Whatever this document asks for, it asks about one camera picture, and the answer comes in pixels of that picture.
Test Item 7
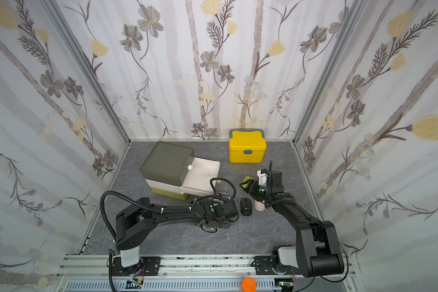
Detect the black computer mouse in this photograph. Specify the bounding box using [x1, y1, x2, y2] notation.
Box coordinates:
[240, 198, 253, 217]

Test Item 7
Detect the pink computer mouse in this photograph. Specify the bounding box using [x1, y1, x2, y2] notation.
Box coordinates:
[253, 200, 265, 212]

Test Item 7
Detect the white drawer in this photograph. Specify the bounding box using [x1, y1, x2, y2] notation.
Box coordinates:
[180, 158, 220, 197]

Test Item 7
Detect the three-drawer cabinet olive white yellow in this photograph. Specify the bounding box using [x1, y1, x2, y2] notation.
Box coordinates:
[140, 141, 195, 200]

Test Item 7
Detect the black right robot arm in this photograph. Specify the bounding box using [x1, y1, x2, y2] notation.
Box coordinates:
[240, 169, 345, 277]

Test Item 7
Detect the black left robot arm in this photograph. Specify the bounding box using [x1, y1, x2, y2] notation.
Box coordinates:
[115, 197, 239, 268]

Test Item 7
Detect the small yellow-green block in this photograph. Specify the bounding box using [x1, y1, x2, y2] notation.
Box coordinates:
[239, 176, 255, 192]

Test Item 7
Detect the yellow storage box grey latch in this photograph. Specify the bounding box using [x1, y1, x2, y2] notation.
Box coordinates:
[229, 129, 267, 164]

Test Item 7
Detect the orange round cap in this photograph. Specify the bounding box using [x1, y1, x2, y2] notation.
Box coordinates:
[240, 277, 257, 292]

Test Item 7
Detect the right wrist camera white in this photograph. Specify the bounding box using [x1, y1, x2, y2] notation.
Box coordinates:
[257, 169, 269, 187]

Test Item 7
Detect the black corrugated cable conduit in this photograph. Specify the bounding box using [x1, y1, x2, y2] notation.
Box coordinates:
[100, 178, 238, 243]

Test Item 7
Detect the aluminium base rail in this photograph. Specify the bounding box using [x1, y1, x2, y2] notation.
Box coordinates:
[50, 254, 363, 292]

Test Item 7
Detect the aluminium frame corner post right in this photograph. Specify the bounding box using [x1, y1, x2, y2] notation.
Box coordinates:
[292, 0, 367, 146]

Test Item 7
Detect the aluminium frame corner post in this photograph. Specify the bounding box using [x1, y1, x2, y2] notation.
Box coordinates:
[292, 0, 367, 146]
[40, 0, 131, 145]

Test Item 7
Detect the aluminium frame corner post left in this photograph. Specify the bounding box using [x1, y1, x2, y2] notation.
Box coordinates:
[40, 0, 131, 145]

